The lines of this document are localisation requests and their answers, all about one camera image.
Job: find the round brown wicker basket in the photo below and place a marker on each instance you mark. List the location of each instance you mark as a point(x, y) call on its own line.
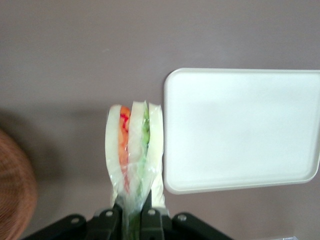
point(15, 190)

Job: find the cream rectangular tray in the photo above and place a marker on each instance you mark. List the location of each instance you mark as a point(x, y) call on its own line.
point(240, 130)

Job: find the triangle sandwich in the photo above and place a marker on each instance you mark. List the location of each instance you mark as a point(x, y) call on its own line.
point(136, 140)

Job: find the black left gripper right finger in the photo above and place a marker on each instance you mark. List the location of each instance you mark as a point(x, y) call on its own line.
point(153, 225)

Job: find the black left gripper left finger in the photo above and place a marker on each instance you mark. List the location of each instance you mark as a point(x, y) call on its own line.
point(107, 225)

